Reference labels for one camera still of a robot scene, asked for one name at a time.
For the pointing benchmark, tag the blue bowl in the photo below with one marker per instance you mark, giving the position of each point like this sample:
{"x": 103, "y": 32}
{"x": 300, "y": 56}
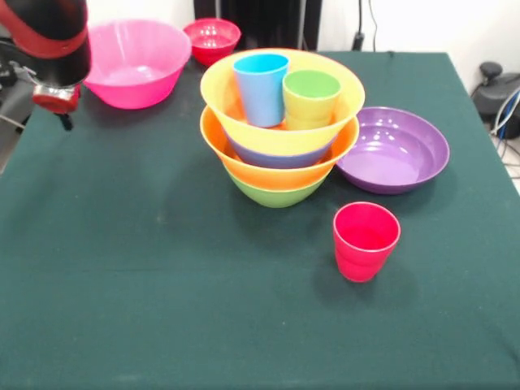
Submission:
{"x": 280, "y": 160}

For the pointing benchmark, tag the purple bowl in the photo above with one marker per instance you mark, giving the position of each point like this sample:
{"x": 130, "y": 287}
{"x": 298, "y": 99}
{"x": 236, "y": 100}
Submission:
{"x": 390, "y": 162}

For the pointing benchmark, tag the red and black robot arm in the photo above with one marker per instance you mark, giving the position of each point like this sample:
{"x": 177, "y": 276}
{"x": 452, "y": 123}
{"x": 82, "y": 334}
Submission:
{"x": 48, "y": 40}

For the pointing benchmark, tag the dark green tablecloth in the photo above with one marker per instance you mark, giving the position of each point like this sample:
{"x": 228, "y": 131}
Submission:
{"x": 203, "y": 304}

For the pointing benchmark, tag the blue cup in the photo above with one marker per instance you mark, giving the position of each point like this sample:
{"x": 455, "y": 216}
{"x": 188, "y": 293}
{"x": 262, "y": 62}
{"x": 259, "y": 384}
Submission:
{"x": 260, "y": 97}

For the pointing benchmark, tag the red cup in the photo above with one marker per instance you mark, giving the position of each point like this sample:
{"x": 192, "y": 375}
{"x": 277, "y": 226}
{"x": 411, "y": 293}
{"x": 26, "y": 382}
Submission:
{"x": 361, "y": 260}

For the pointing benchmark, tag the pink bowl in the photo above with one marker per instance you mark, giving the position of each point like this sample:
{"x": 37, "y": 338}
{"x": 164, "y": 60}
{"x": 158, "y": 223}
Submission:
{"x": 138, "y": 53}

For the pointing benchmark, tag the green bowl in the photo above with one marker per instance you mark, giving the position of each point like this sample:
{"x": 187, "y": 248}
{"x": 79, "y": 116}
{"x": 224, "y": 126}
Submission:
{"x": 280, "y": 199}

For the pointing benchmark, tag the orange bowl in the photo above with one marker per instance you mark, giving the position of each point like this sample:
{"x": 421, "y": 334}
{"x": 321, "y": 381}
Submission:
{"x": 280, "y": 140}
{"x": 284, "y": 178}

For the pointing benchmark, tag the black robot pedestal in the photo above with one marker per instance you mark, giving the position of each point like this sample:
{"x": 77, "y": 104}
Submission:
{"x": 260, "y": 20}

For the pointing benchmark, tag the red bowl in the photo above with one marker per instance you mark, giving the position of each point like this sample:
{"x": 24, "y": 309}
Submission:
{"x": 211, "y": 44}

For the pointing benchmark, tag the green cup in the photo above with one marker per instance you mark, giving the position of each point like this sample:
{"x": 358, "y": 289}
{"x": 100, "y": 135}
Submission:
{"x": 310, "y": 105}

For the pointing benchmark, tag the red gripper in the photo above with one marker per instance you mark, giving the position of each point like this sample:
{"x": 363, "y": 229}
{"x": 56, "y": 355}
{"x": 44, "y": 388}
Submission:
{"x": 55, "y": 103}

